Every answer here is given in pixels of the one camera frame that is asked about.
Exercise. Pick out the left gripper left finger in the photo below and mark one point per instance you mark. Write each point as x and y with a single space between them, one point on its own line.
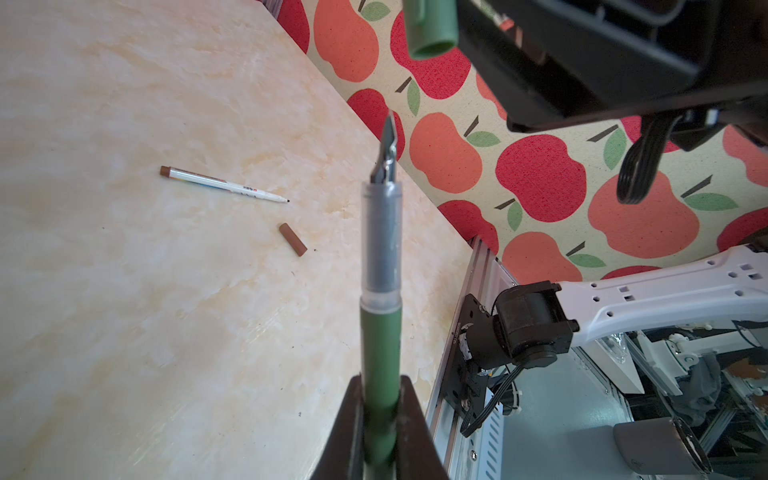
343 455

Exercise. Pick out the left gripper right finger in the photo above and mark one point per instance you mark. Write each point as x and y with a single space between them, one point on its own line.
416 457

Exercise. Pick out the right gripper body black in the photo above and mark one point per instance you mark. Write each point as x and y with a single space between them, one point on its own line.
568 63

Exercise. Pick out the green pen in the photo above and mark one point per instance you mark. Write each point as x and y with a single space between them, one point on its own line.
381 305

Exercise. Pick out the green pen cap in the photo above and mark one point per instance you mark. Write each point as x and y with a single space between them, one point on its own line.
431 27

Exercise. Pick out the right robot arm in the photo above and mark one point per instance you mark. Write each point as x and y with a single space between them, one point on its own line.
545 319

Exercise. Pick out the brown pen cap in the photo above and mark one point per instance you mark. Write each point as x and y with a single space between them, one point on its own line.
292 239

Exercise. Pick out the white pen brown end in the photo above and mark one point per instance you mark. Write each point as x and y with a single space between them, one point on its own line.
216 183

